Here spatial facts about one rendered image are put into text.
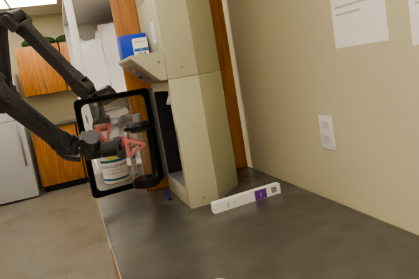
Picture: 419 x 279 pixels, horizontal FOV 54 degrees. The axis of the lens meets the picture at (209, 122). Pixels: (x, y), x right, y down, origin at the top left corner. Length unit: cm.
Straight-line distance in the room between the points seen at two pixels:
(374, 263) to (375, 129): 37
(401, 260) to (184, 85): 85
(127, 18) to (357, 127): 103
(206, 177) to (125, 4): 80
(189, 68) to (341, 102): 52
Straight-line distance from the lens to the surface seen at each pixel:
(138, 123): 149
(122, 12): 179
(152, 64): 141
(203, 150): 147
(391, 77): 113
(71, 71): 175
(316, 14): 135
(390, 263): 104
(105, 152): 149
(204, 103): 147
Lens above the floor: 143
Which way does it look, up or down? 8 degrees down
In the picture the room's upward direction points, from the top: 9 degrees counter-clockwise
